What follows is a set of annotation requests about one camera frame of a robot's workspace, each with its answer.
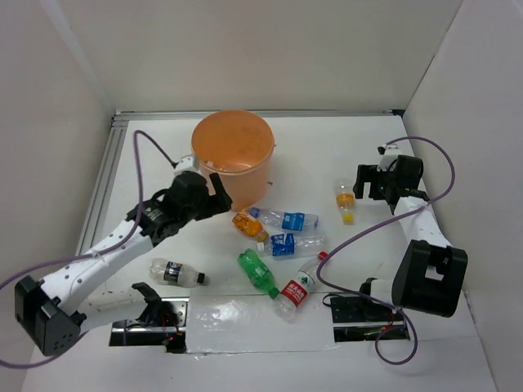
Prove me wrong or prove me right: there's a white cap blue label bottle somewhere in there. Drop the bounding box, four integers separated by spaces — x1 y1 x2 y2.
257 234 326 260

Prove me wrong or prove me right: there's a black label cola bottle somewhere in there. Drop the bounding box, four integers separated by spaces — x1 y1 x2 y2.
149 258 208 288

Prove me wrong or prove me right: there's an aluminium frame rail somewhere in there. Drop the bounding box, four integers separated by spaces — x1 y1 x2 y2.
75 109 405 255

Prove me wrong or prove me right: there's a yellow cap clear bottle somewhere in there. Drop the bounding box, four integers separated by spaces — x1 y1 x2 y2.
334 179 355 225

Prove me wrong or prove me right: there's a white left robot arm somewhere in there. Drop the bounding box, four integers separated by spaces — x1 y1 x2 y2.
15 171 232 357

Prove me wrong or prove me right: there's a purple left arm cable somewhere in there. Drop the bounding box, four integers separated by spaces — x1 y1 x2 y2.
0 129 181 370

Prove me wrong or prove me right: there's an orange plastic bin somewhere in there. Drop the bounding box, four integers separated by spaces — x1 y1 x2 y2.
191 109 275 211

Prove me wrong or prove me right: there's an orange juice bottle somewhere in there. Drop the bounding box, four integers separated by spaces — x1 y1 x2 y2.
232 211 269 243

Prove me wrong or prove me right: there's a red label water bottle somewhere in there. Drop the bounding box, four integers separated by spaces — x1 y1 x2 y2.
274 252 328 322

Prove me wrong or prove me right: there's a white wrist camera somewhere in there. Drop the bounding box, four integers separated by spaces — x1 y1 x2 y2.
377 143 401 172
174 154 199 176

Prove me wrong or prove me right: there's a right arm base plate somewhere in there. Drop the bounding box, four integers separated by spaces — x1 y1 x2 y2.
322 293 409 343

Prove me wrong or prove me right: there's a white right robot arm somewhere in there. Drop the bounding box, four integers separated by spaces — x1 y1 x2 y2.
353 154 468 318

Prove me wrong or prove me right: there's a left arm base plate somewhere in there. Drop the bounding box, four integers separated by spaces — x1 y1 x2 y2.
109 297 190 354

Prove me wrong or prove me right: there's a green plastic bottle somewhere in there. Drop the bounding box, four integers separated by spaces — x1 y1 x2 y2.
237 248 279 300

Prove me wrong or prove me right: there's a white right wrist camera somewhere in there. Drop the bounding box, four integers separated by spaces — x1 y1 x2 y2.
377 143 401 172

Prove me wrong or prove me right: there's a blue cap water bottle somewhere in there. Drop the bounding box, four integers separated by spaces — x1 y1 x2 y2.
247 207 319 233

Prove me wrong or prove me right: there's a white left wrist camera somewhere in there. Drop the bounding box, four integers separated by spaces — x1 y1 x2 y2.
174 154 199 176

